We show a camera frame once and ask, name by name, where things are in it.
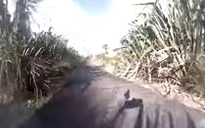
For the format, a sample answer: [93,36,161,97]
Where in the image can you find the small distant tree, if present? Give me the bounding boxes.
[101,43,110,56]

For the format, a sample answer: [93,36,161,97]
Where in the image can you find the grey asphalt path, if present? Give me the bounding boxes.
[18,62,205,128]

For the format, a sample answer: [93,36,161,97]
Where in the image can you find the tall grass and palm bushes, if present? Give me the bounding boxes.
[0,0,87,113]

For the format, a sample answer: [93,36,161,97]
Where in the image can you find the tall pale dry reeds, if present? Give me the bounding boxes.
[112,0,205,98]

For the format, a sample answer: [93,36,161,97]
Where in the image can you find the dry straw verge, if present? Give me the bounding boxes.
[89,54,205,115]

